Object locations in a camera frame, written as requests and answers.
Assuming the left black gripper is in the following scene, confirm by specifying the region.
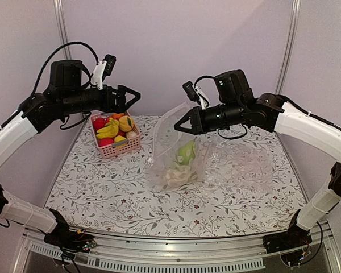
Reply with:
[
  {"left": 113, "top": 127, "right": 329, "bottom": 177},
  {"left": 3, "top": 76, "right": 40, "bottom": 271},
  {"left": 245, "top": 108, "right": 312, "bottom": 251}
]
[{"left": 60, "top": 84, "right": 140, "bottom": 115}]

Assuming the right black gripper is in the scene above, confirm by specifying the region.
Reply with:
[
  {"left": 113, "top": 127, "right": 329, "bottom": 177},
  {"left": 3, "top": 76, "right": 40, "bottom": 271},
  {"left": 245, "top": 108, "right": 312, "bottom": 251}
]
[{"left": 174, "top": 99, "right": 244, "bottom": 134}]

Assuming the green plush pepper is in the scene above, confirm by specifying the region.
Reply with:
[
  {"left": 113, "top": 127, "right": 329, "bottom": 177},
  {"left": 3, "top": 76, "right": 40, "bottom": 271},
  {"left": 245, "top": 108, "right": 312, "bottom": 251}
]
[{"left": 176, "top": 140, "right": 196, "bottom": 166}]

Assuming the yellow plush peach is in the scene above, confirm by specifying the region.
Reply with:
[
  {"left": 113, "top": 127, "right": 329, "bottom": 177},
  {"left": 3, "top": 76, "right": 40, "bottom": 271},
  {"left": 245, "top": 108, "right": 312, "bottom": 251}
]
[{"left": 119, "top": 115, "right": 135, "bottom": 133}]

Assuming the pink dotted zip bag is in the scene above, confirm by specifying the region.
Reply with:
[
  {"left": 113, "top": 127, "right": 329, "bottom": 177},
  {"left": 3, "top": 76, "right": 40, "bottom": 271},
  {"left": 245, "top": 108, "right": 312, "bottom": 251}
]
[{"left": 145, "top": 102, "right": 205, "bottom": 193}]

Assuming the yellow plush banana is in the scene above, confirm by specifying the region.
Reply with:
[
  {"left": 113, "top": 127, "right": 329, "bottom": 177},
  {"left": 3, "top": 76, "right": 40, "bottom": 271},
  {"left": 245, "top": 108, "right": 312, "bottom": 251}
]
[{"left": 96, "top": 118, "right": 119, "bottom": 139}]

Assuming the white plush cauliflower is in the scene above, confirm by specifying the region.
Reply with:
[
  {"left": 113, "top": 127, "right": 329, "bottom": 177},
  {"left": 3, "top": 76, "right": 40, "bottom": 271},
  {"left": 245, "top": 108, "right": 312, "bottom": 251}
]
[{"left": 165, "top": 166, "right": 192, "bottom": 187}]

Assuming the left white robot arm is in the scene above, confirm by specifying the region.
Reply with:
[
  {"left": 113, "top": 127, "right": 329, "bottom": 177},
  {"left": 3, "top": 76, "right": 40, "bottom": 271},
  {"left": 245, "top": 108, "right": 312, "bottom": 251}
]
[{"left": 0, "top": 42, "right": 141, "bottom": 247}]

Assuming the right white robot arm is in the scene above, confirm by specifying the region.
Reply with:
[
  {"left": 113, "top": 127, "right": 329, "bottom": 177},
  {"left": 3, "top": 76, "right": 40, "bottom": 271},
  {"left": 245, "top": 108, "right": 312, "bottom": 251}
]
[{"left": 174, "top": 69, "right": 341, "bottom": 248}]

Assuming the crinkled clear zip bag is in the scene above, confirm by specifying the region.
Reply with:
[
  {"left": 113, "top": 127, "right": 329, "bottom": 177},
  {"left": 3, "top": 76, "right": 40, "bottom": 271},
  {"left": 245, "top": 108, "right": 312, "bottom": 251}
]
[{"left": 203, "top": 142, "right": 274, "bottom": 193}]

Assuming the orange plush carrot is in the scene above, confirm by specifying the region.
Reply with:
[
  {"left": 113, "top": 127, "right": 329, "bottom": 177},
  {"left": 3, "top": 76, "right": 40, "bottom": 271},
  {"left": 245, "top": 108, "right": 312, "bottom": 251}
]
[{"left": 112, "top": 113, "right": 126, "bottom": 120}]

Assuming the beige plush garlic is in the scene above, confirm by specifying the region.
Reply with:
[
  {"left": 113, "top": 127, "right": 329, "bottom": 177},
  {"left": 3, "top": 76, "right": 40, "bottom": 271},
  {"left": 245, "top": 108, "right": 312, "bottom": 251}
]
[{"left": 126, "top": 130, "right": 138, "bottom": 139}]

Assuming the yellow plush lemon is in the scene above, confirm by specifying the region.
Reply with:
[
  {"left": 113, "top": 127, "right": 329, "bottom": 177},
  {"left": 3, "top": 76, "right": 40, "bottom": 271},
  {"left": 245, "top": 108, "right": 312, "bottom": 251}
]
[{"left": 114, "top": 135, "right": 127, "bottom": 143}]

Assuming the red plush tomato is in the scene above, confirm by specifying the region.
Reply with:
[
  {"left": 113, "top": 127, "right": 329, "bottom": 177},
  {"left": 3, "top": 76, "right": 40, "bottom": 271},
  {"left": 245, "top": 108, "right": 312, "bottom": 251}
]
[{"left": 99, "top": 138, "right": 114, "bottom": 147}]

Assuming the floral tablecloth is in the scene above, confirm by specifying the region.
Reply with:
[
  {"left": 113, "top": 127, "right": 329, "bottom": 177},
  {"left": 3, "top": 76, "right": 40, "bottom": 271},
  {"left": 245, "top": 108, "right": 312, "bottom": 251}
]
[{"left": 45, "top": 116, "right": 306, "bottom": 237}]

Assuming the pink plastic basket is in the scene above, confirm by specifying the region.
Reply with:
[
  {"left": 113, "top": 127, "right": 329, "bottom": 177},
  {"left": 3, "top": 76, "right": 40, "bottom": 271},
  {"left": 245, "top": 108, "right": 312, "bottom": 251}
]
[{"left": 90, "top": 112, "right": 140, "bottom": 159}]

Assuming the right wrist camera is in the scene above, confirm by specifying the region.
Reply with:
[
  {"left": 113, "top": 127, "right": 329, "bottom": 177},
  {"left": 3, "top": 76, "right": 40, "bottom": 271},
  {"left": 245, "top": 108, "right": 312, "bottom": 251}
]
[{"left": 182, "top": 81, "right": 210, "bottom": 110}]

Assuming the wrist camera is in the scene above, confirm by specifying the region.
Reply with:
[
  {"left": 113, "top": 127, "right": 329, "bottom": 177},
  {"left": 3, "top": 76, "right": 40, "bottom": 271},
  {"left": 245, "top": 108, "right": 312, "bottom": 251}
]
[
  {"left": 90, "top": 54, "right": 117, "bottom": 90},
  {"left": 182, "top": 81, "right": 210, "bottom": 110}
]

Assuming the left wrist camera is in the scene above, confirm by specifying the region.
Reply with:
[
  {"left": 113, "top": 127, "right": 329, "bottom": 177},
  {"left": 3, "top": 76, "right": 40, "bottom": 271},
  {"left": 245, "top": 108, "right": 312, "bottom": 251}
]
[{"left": 90, "top": 54, "right": 117, "bottom": 90}]

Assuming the left aluminium frame post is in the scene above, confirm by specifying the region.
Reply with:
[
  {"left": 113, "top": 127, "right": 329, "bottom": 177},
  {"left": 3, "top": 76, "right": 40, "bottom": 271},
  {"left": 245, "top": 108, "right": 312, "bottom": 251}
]
[{"left": 53, "top": 0, "right": 69, "bottom": 45}]

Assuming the aluminium frame post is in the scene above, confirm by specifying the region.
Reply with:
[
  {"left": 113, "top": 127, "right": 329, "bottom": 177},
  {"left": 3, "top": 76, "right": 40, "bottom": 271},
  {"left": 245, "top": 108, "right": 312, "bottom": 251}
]
[
  {"left": 275, "top": 0, "right": 301, "bottom": 95},
  {"left": 53, "top": 0, "right": 69, "bottom": 45}
]

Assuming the front aluminium rail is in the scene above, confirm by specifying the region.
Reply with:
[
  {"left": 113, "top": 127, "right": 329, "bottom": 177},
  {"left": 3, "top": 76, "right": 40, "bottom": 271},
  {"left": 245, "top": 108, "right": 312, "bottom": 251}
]
[{"left": 14, "top": 222, "right": 341, "bottom": 272}]

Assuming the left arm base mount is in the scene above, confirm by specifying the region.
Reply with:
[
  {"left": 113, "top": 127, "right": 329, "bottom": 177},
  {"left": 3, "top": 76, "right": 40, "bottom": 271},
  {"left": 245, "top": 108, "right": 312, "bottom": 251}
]
[{"left": 44, "top": 224, "right": 97, "bottom": 253}]

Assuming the right aluminium frame post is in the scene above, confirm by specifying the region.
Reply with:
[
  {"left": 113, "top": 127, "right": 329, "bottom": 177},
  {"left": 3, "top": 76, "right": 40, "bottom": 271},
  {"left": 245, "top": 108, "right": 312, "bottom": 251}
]
[{"left": 275, "top": 0, "right": 301, "bottom": 95}]

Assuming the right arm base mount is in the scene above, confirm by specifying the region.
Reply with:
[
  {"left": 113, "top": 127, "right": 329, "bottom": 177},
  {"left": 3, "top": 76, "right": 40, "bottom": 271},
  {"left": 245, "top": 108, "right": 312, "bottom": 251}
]
[{"left": 263, "top": 224, "right": 312, "bottom": 254}]

